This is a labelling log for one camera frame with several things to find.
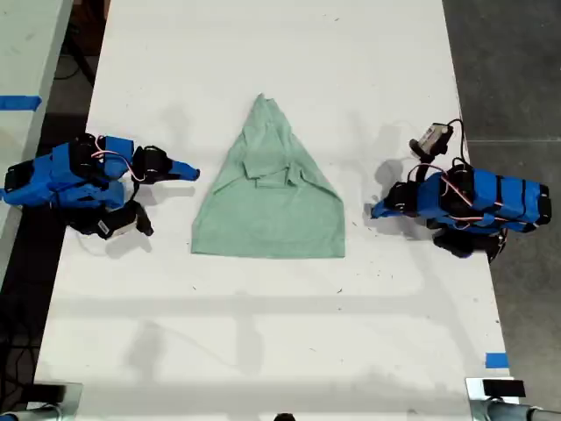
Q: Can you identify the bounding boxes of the pale green T-shirt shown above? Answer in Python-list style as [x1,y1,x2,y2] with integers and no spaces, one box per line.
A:
[190,92,347,260]

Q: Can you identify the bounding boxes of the long blue tape strip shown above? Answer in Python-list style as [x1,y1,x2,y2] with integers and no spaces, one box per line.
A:
[0,95,43,111]

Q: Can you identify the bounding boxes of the white side table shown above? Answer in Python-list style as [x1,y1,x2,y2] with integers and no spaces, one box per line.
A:
[0,0,76,268]

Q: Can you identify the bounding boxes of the metal table clamp plate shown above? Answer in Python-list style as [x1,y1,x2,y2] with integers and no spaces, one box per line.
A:
[25,382,85,412]
[465,376,528,421]

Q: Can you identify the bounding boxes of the small black flat box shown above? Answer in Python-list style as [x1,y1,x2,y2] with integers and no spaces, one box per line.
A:
[482,380,526,398]
[32,384,67,403]

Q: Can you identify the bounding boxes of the grey metal pole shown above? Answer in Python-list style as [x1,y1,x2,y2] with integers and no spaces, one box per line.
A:
[485,399,561,421]

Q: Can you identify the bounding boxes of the red white servo wire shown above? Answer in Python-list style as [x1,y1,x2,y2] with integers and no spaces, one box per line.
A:
[92,134,148,183]
[439,174,536,230]

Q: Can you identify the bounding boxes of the short black camera stalk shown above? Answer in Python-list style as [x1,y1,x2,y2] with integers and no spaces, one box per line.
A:
[127,200,155,237]
[408,139,440,182]

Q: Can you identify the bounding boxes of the black camera box grey face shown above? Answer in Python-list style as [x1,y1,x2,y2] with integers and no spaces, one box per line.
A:
[415,123,455,155]

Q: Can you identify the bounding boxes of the black camera box white label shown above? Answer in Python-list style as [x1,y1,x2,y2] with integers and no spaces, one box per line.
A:
[94,212,139,241]

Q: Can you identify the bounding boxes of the thin black camera cable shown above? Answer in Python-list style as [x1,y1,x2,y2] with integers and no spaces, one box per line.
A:
[445,118,467,167]

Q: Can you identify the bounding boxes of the black floor cable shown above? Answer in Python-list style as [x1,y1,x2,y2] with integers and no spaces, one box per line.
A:
[54,41,96,88]

